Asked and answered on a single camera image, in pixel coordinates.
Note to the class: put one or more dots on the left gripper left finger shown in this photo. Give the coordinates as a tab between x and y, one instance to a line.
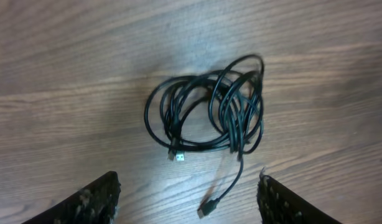
96	203

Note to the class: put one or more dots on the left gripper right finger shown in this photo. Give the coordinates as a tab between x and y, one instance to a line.
280	205

